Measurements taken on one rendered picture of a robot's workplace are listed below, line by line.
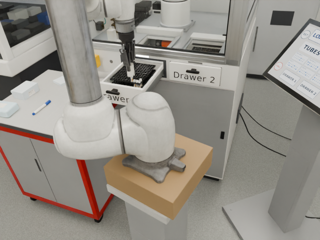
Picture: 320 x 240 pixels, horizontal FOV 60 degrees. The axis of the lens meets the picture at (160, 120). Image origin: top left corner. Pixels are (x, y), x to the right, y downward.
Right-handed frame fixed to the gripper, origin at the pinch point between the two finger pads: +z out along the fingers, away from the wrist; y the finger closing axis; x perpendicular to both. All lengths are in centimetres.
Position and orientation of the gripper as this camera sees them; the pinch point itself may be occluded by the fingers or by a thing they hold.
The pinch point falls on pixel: (130, 69)
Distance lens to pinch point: 143.3
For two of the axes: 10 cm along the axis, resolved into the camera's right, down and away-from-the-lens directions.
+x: -9.4, -1.9, 3.0
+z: 0.4, 7.9, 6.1
